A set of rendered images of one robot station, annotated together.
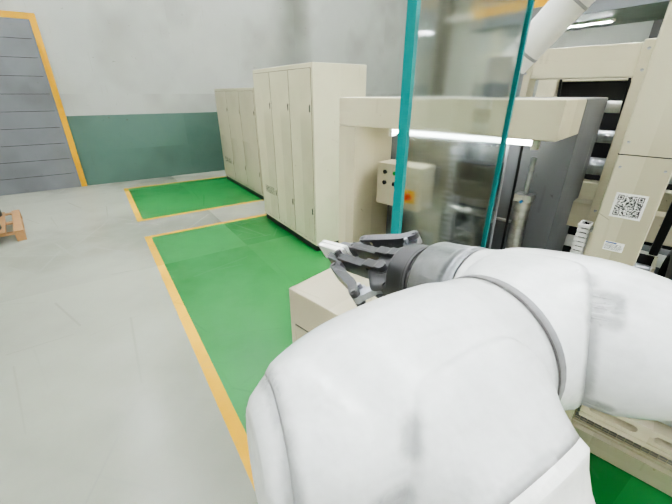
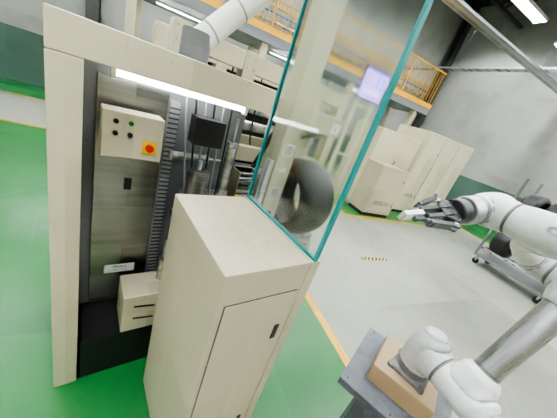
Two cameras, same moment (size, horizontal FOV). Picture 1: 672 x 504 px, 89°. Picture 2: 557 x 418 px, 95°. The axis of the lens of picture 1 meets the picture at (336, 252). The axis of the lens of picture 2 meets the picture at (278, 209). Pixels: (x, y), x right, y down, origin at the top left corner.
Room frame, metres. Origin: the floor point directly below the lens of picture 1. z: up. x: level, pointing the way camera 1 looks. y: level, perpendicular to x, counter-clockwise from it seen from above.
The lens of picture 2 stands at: (0.79, 0.73, 1.75)
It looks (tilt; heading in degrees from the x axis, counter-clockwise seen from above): 21 degrees down; 275
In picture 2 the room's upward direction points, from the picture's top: 19 degrees clockwise
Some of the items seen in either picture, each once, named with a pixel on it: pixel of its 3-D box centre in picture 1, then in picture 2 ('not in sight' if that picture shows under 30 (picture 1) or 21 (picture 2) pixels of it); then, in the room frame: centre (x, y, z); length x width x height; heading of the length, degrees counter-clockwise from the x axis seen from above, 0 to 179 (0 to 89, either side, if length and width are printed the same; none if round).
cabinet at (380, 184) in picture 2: not in sight; (377, 189); (-0.81, -5.74, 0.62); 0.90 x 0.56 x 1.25; 34
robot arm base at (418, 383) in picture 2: not in sight; (414, 364); (-0.04, -0.37, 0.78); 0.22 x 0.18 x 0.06; 54
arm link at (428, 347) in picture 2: not in sight; (428, 349); (-0.03, -0.35, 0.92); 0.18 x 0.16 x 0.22; 121
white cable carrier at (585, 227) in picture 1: (567, 285); not in sight; (1.07, -0.83, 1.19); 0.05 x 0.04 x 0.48; 137
